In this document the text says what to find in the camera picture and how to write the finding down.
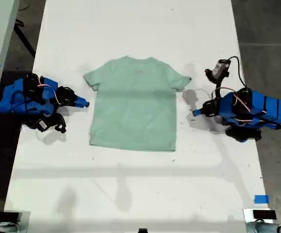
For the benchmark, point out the black stand leg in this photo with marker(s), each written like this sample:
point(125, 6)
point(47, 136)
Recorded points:
point(25, 38)

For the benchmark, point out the small black mount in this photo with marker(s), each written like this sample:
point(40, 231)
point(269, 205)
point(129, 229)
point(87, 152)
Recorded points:
point(142, 230)

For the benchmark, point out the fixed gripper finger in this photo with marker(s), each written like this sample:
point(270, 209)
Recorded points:
point(201, 114)
point(79, 105)

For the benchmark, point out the camera black stalk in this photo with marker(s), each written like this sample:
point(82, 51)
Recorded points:
point(210, 75)
point(62, 128)

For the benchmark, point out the small black box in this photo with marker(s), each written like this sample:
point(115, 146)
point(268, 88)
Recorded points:
point(264, 214)
point(8, 216)

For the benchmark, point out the pale green T-shirt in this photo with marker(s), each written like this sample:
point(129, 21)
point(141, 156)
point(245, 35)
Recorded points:
point(135, 109)

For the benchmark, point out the pale grey tube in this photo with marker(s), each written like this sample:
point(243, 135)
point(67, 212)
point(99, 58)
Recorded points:
point(4, 229)
point(264, 228)

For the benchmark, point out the silver metal bracket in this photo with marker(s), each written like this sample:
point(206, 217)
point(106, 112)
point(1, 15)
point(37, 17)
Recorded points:
point(25, 219)
point(247, 214)

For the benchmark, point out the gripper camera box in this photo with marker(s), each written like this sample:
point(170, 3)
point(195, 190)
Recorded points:
point(42, 125)
point(220, 68)

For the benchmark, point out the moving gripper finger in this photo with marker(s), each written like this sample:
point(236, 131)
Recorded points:
point(199, 111)
point(82, 100)

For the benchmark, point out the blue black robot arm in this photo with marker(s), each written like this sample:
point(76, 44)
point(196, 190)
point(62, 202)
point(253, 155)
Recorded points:
point(6, 97)
point(264, 104)

